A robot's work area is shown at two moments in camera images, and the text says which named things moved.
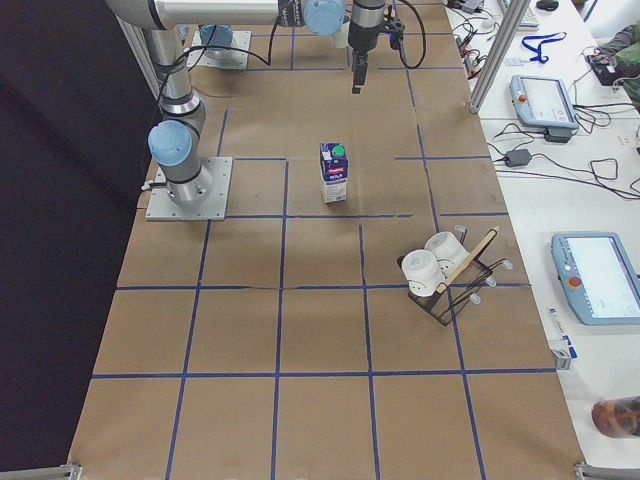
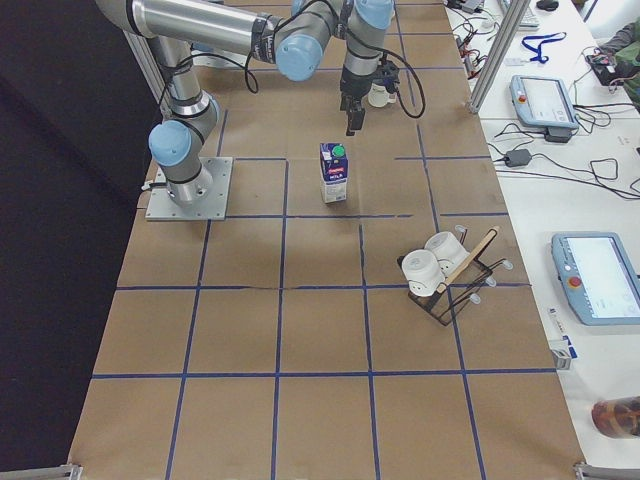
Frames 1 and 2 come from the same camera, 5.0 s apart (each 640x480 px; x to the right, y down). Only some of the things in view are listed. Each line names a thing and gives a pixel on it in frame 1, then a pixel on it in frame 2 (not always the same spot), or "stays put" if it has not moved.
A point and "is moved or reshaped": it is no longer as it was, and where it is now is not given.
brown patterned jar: x=617 y=418 stays put
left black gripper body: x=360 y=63 -> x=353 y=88
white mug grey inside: x=342 y=34 is moved or reshaped
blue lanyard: x=539 y=57 stays put
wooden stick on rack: x=468 y=260 stays put
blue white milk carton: x=334 y=171 stays put
